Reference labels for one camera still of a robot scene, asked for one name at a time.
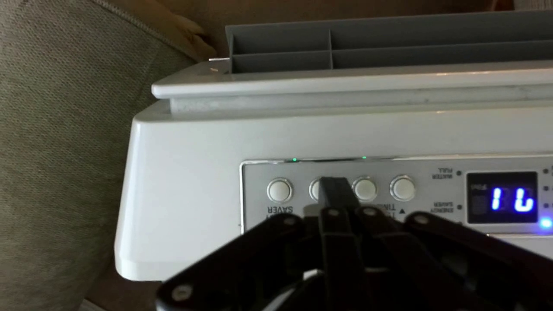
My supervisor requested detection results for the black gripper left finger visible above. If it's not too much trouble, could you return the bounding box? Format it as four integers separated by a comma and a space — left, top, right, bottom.
154, 177, 342, 311

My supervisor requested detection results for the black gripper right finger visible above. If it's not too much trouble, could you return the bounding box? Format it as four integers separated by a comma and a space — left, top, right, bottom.
333, 177, 553, 311

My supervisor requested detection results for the white air conditioner unit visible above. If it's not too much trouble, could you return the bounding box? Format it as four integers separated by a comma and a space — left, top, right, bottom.
112, 9, 553, 285

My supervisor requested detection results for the grey fabric sofa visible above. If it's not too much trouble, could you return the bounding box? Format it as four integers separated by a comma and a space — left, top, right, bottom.
0, 0, 211, 311

